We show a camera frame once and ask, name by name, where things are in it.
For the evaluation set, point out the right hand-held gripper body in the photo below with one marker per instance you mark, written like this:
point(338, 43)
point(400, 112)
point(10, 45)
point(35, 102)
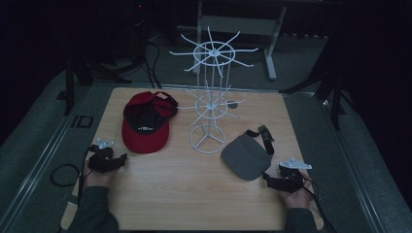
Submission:
point(291, 176)

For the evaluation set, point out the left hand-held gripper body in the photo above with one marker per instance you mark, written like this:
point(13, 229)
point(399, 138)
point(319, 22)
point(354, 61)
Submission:
point(100, 161)

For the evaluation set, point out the grey sun visor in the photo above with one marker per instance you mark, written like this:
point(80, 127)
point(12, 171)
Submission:
point(246, 158)

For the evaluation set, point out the red baseball cap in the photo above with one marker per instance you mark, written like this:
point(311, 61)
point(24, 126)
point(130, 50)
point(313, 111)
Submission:
point(145, 136)

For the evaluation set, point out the person's left hand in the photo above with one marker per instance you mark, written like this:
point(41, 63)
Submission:
point(96, 178)

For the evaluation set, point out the person's right hand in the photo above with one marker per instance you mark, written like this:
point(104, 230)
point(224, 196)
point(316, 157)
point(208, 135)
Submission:
point(297, 197)

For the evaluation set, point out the grey tape piece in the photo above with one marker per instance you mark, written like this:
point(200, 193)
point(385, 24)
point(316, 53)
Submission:
point(73, 199)

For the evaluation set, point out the black metal stand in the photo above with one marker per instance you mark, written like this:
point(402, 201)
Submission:
point(69, 87)
point(335, 97)

